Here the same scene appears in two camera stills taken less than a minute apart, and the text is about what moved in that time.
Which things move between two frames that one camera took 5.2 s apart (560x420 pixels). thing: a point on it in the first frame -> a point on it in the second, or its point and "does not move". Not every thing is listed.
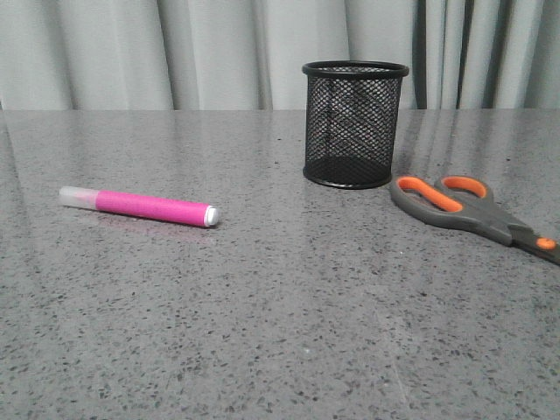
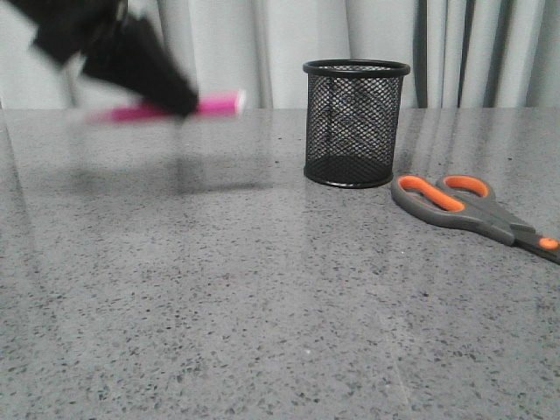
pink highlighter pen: [139, 206] -> [220, 102]
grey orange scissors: [468, 202] does not move
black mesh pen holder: [353, 116] does not move
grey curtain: [146, 55] does not move
